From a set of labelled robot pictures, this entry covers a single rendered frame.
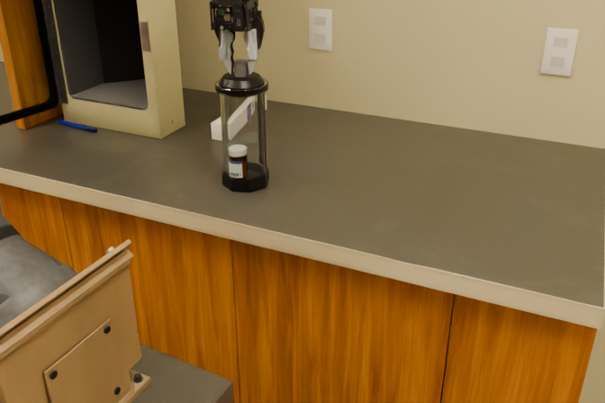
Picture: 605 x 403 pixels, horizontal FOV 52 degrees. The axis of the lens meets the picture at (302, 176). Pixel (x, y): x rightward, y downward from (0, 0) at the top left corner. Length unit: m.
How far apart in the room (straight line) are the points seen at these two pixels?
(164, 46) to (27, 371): 1.05
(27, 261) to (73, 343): 0.10
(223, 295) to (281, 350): 0.17
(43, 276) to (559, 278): 0.79
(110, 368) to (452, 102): 1.22
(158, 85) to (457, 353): 0.93
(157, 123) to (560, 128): 1.03
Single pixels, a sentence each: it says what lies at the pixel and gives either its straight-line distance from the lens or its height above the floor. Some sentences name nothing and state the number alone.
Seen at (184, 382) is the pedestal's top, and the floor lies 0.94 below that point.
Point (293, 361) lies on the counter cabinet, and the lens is 1.37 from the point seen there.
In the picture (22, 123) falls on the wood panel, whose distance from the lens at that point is 1.80.
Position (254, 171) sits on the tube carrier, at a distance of 1.30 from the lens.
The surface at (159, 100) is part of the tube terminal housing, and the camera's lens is 1.60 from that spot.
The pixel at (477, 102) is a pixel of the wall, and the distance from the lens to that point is 1.72.
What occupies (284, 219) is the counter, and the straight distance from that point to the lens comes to 1.21.
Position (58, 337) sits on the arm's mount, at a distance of 0.71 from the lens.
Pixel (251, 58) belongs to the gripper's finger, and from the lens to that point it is 1.22.
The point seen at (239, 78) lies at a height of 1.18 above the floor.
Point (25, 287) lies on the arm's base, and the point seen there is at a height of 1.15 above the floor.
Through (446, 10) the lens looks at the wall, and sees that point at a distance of 1.68.
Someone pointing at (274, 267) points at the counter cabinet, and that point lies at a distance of 1.25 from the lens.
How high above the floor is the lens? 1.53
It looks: 25 degrees down
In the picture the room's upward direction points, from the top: straight up
